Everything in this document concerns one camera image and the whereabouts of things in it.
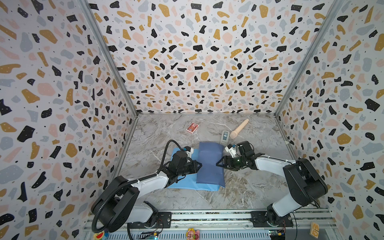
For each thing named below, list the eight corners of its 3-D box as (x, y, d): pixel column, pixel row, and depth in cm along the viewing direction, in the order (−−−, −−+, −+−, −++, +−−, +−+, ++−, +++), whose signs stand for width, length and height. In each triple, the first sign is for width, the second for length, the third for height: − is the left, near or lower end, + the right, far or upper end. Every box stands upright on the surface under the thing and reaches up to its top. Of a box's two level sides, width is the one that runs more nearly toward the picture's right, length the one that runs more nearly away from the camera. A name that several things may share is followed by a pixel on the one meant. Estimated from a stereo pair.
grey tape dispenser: (218, 146, 105) (219, 142, 101) (221, 133, 112) (222, 129, 108) (226, 148, 104) (227, 143, 100) (229, 135, 111) (230, 131, 107)
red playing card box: (186, 130, 114) (186, 128, 112) (192, 123, 119) (192, 121, 117) (191, 133, 112) (191, 131, 110) (198, 126, 117) (198, 124, 115)
